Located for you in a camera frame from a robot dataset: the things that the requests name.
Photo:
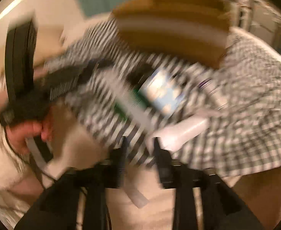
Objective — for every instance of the person's right leg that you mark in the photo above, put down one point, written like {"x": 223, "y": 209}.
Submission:
{"x": 262, "y": 196}

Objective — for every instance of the white bed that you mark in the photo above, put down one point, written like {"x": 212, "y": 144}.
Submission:
{"x": 87, "y": 148}

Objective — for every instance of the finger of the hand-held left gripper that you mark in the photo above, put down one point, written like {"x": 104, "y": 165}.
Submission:
{"x": 66, "y": 83}

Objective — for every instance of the green white medicine box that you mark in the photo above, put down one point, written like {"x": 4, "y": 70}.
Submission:
{"x": 135, "y": 115}

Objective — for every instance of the brown cardboard box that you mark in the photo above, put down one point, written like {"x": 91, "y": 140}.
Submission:
{"x": 174, "y": 45}

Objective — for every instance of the white tube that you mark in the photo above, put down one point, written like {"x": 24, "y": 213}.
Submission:
{"x": 183, "y": 131}

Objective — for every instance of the person's left hand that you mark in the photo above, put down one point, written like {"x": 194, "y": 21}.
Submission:
{"x": 18, "y": 134}

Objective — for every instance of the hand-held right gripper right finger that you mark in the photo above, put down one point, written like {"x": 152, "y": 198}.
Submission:
{"x": 163, "y": 169}

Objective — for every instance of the grey white checked cloth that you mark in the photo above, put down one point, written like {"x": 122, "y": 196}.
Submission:
{"x": 250, "y": 115}

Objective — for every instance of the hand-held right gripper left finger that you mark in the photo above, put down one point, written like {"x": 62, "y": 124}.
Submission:
{"x": 120, "y": 166}

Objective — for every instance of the light blue tissue packet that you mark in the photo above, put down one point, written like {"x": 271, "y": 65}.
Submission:
{"x": 162, "y": 93}

